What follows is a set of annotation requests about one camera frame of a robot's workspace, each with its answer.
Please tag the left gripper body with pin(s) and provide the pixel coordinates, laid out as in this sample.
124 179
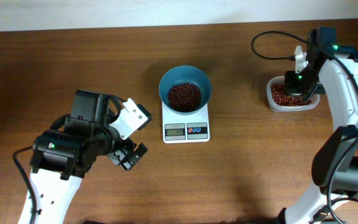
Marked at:
124 154

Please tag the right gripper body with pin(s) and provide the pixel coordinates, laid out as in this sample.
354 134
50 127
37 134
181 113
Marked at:
301 88

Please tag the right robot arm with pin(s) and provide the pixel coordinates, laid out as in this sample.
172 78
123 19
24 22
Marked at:
330 68

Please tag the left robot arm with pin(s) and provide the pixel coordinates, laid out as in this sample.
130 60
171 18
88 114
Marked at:
98 125

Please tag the white digital kitchen scale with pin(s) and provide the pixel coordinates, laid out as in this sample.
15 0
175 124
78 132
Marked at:
181 127

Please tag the red beans in bowl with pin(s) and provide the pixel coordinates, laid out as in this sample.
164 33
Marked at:
184 97

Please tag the teal plastic bowl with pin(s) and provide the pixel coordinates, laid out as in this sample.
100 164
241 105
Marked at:
186 74

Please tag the clear plastic container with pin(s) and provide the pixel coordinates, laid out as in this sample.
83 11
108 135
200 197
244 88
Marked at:
277 108

